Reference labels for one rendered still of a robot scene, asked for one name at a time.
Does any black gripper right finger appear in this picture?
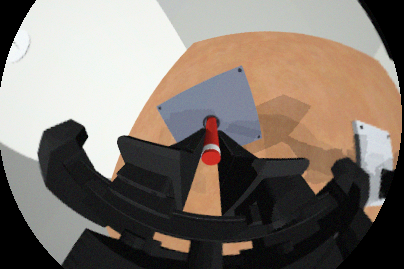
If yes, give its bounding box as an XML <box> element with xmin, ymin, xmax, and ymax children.
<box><xmin>217</xmin><ymin>130</ymin><xmax>310</xmax><ymax>217</ymax></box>

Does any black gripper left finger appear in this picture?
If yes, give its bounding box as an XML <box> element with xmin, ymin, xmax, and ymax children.
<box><xmin>117</xmin><ymin>128</ymin><xmax>206</xmax><ymax>210</ymax></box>

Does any red peg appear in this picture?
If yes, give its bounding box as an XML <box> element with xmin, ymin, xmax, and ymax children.
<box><xmin>201</xmin><ymin>117</ymin><xmax>221</xmax><ymax>165</ymax></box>

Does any grey sloped panel with hole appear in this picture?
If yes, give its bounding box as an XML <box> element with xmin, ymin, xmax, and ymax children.
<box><xmin>155</xmin><ymin>65</ymin><xmax>262</xmax><ymax>145</ymax></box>

